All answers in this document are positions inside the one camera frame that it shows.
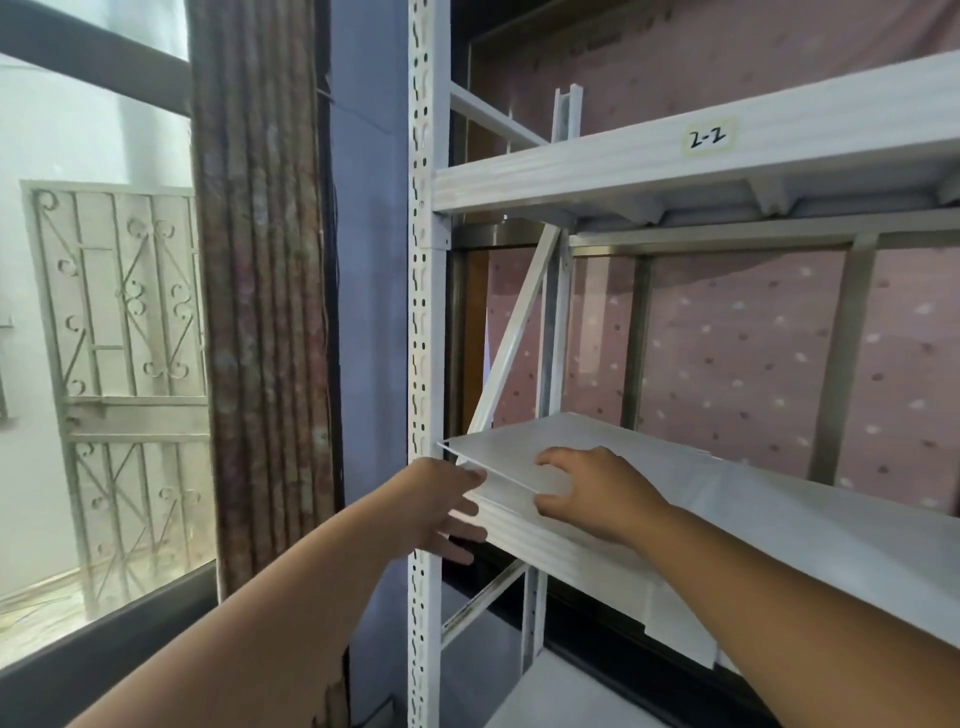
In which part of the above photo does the white ornamental metal gate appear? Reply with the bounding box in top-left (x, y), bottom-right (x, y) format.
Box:
top-left (20, 180), bottom-right (216, 620)

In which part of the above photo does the person's right forearm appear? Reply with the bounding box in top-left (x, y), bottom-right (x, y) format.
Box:
top-left (633, 504), bottom-right (960, 728)

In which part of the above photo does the person's left hand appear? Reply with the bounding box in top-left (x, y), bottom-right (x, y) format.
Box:
top-left (390, 456), bottom-right (490, 567)

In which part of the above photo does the dark window frame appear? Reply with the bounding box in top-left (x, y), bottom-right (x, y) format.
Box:
top-left (0, 0), bottom-right (220, 728)

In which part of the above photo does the handwritten paper label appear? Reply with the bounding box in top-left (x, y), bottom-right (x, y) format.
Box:
top-left (680, 119), bottom-right (738, 158)

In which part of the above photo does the white metal shelving rack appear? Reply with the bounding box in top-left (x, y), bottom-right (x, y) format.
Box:
top-left (405, 0), bottom-right (960, 728)

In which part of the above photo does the silver metal frame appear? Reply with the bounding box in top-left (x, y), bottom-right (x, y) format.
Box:
top-left (448, 210), bottom-right (960, 489)

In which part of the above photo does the pink dotted curtain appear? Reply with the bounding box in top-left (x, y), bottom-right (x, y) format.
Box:
top-left (463, 0), bottom-right (960, 519)

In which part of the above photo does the person's right hand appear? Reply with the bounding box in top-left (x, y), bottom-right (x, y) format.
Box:
top-left (534, 446), bottom-right (677, 560)

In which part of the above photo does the brown striped curtain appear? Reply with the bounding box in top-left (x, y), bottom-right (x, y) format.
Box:
top-left (186, 0), bottom-right (352, 728)

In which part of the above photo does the thin white panel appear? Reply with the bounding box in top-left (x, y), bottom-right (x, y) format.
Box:
top-left (437, 411), bottom-right (715, 501)

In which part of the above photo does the person's left forearm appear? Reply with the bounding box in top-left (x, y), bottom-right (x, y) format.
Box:
top-left (66, 483), bottom-right (421, 728)

